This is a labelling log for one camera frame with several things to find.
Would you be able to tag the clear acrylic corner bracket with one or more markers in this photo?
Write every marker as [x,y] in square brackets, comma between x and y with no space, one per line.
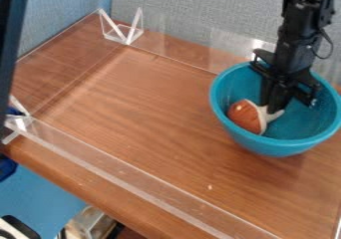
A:
[119,32]
[16,117]

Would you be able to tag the clear acrylic back barrier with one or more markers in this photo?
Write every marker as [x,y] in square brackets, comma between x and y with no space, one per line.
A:
[202,47]

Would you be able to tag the grey metal frame below table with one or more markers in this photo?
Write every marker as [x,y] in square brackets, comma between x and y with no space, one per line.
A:
[91,224]

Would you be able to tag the clear acrylic corner bracket back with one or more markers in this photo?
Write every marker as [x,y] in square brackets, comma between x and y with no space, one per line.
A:
[119,32]

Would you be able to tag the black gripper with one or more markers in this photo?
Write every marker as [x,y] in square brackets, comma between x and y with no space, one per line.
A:
[279,87]

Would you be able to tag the clear acrylic corner bracket front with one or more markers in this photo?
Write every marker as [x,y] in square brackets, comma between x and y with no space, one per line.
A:
[16,117]

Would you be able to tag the blue cloth object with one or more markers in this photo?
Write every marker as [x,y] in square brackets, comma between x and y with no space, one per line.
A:
[6,164]

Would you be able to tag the clear acrylic front barrier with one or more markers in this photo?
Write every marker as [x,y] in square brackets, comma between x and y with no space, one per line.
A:
[148,204]

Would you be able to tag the blue plastic bowl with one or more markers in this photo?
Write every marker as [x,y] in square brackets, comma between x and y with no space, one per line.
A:
[297,131]

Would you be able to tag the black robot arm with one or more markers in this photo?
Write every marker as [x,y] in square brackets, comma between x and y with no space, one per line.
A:
[285,68]

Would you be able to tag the black and white object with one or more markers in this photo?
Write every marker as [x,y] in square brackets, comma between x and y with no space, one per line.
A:
[14,229]

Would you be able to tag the dark blue vertical post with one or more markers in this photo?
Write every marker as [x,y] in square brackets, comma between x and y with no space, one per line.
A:
[12,12]

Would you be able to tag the clear acrylic barrier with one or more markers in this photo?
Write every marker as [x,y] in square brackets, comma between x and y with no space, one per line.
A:
[202,47]
[148,204]

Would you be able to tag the brown toy mushroom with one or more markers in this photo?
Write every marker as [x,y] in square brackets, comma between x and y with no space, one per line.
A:
[250,116]

